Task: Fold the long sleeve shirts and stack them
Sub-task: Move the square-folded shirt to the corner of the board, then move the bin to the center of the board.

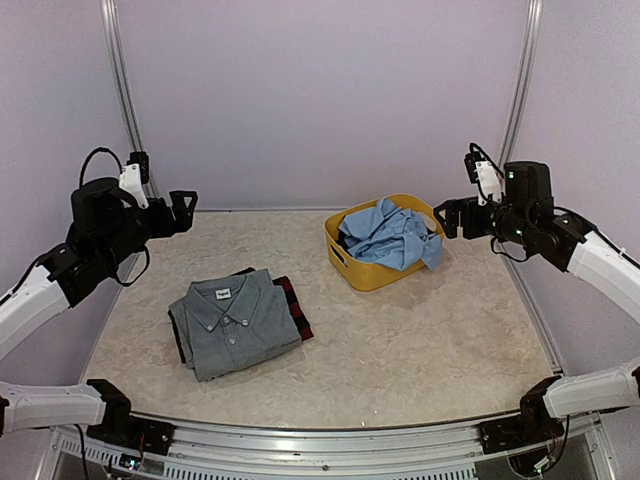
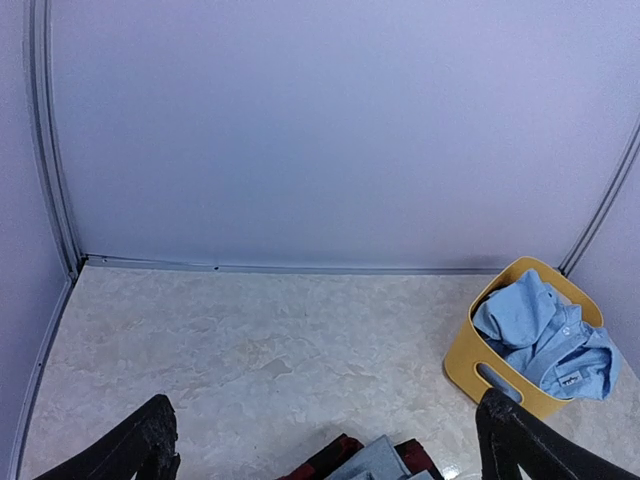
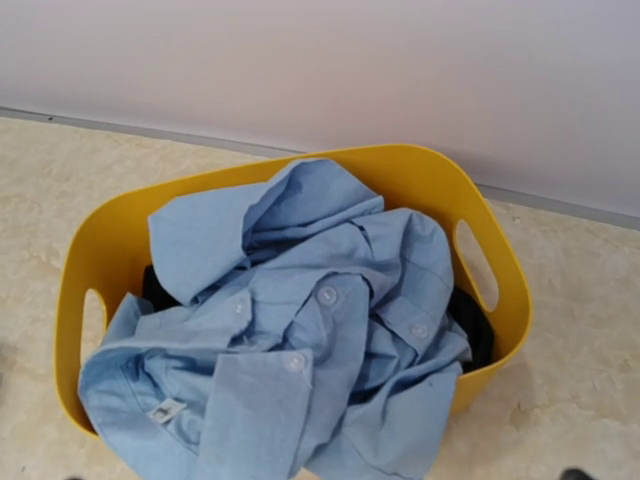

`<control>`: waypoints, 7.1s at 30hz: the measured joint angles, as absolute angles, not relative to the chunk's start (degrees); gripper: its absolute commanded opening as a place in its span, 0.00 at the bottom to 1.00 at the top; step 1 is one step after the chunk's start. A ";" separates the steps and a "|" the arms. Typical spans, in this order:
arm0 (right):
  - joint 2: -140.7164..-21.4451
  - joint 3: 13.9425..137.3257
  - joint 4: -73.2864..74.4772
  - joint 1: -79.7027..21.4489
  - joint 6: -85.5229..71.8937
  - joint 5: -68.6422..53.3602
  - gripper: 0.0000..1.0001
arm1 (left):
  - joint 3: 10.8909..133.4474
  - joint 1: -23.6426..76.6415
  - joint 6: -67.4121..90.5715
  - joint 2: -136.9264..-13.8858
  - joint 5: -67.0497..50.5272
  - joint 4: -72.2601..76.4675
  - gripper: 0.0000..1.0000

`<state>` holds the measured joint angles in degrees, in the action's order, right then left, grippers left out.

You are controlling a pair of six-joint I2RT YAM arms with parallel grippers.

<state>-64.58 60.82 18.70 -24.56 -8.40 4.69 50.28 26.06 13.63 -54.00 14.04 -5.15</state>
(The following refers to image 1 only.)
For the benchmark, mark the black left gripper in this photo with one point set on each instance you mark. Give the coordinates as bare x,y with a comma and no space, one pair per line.
181,218

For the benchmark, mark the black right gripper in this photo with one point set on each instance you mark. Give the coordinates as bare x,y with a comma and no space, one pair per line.
456,205

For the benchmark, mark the light blue long sleeve shirt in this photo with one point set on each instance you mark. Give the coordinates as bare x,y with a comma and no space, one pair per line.
392,236

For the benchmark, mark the yellow plastic basket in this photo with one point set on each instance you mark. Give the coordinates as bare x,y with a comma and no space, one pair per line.
365,276

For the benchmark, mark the grey denim shirt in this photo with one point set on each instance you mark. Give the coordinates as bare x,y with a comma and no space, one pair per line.
229,324

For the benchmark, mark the red black plaid shirt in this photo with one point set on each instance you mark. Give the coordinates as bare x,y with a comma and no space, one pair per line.
302,324

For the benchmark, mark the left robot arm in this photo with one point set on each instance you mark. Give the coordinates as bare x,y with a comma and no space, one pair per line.
109,225

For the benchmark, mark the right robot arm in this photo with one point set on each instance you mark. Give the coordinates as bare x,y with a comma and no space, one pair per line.
517,206

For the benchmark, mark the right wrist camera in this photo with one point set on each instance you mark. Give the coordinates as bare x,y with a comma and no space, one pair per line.
485,174

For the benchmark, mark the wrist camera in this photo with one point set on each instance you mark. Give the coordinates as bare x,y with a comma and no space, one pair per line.
485,174
134,176

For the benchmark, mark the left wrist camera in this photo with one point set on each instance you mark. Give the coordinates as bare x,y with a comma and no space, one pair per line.
134,176

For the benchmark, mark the left aluminium frame post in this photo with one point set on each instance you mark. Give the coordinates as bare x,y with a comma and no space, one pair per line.
119,72

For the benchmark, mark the aluminium frame post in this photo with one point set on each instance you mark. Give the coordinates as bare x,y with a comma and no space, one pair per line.
119,72
523,78

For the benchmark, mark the right aluminium frame post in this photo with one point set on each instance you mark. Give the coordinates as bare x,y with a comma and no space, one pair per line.
523,78

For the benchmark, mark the aluminium front rail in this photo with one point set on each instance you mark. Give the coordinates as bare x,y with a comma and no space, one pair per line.
199,450

